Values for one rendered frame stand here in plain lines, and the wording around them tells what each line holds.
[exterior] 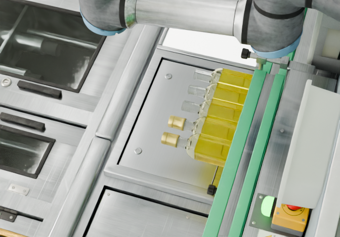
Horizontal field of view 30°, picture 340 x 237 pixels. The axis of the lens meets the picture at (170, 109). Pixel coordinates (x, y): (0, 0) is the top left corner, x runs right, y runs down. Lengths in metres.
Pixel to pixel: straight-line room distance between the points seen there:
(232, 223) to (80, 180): 0.55
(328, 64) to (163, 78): 0.55
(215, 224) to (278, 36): 0.44
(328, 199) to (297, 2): 0.45
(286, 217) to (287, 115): 0.31
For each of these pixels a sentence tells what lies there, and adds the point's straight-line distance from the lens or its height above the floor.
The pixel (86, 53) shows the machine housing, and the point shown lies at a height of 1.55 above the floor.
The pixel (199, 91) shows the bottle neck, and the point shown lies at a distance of 1.78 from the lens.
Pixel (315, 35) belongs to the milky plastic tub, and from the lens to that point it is 1.62.
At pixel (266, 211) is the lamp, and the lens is 1.40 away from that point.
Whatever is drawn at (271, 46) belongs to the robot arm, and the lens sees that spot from 1.47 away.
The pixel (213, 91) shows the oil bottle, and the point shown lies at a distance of 1.76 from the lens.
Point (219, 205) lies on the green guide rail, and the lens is 1.47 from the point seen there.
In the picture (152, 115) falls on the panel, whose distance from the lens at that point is 1.91.
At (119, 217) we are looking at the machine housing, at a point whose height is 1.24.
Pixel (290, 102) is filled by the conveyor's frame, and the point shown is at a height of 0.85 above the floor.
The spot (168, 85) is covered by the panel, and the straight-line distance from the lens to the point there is 1.97.
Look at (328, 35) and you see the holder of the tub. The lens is 1.62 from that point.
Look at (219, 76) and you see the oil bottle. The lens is 1.79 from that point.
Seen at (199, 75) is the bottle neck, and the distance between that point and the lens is 1.82.
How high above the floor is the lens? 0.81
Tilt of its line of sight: 12 degrees up
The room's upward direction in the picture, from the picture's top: 76 degrees counter-clockwise
